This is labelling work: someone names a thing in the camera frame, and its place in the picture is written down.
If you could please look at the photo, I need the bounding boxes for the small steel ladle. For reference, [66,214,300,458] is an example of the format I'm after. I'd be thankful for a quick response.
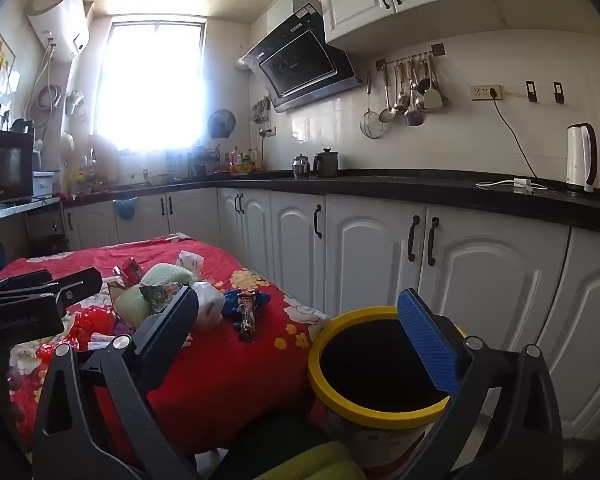
[395,60,411,113]

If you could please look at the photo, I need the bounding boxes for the red plastic bag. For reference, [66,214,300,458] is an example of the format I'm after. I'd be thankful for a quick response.
[70,307,116,346]

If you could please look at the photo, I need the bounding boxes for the utensil wall rail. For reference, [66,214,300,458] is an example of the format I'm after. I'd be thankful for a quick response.
[375,42,447,70]

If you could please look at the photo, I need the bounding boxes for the white crumpled plastic bag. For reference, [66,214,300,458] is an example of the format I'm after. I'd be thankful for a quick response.
[190,280,226,331]

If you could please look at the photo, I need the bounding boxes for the black power cable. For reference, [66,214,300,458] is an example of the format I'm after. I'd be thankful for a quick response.
[490,91,536,182]

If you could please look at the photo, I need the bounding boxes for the white orange crumpled wrapper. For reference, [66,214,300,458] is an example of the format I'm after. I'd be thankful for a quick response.
[176,250,203,273]

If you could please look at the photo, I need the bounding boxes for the steel spatula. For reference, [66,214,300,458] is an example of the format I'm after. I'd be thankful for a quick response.
[424,55,445,110]

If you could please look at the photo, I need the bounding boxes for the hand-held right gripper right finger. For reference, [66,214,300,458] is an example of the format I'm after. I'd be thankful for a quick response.
[396,287,563,480]

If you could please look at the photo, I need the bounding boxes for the metal shelf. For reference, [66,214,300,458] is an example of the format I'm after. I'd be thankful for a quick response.
[0,197,63,226]

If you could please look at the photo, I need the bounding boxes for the green foam fruit net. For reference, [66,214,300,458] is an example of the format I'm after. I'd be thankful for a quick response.
[116,285,151,323]
[140,264,193,287]

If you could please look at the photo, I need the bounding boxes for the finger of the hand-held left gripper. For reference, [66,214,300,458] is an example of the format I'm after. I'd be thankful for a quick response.
[0,269,55,297]
[54,266,104,307]

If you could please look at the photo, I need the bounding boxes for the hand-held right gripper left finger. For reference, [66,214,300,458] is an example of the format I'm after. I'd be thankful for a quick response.
[32,285,201,480]

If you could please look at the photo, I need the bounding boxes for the white water heater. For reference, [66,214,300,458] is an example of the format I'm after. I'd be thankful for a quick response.
[25,0,91,63]

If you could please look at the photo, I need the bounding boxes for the white lower cabinets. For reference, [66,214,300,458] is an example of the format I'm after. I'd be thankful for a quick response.
[62,185,600,441]

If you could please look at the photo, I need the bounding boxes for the white charger with cable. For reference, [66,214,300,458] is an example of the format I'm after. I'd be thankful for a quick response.
[477,177,548,194]

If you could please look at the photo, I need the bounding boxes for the group of condiment bottles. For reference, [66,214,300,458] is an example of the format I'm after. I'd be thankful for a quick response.
[225,145,262,176]

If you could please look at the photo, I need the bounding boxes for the kitchen window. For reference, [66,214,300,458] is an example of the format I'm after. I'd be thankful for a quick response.
[95,17,208,153]

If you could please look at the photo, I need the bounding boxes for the hanging small kitchen tools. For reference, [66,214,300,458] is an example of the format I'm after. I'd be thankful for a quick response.
[252,99,273,136]

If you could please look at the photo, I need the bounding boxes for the blue wrapper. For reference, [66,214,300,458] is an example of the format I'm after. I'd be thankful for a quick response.
[222,290,272,321]

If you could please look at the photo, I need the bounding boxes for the dark lidded pot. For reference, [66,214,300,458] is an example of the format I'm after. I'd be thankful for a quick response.
[314,147,340,177]

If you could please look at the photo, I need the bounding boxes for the steel slotted ladle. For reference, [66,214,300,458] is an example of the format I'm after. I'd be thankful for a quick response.
[378,62,398,124]

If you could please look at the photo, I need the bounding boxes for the yellow-rimmed bin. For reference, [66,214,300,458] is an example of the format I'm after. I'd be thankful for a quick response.
[307,306,468,471]

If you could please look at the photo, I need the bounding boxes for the red floral blanket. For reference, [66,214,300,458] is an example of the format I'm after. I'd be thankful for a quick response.
[0,232,333,461]

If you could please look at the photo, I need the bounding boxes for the large steel ladle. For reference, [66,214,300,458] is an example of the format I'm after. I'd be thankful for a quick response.
[405,60,427,127]

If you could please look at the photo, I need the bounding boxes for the black range hood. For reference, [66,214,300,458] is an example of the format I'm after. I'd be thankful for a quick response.
[237,2,363,113]

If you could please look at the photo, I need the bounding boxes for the small blue fan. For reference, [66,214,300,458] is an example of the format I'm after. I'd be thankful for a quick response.
[208,109,237,138]

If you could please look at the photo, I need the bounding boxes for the white electric kettle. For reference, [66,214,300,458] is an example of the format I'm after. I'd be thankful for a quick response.
[565,122,598,195]

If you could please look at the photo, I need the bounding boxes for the yellow-green cloth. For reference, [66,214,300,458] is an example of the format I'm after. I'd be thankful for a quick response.
[275,440,367,480]

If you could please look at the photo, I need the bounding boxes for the brown bar wrapper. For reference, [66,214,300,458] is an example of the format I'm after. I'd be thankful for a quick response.
[237,294,258,343]

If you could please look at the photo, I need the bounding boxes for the black microwave oven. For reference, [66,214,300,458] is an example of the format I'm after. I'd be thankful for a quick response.
[0,129,35,206]

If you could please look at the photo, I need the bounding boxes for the black kitchen countertop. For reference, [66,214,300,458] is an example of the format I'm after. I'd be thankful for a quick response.
[60,167,600,238]

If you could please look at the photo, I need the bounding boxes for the wire strainer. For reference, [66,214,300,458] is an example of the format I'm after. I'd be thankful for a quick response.
[359,72,386,139]

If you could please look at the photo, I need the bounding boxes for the grey plastic box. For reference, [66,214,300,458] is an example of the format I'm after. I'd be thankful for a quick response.
[32,170,61,197]

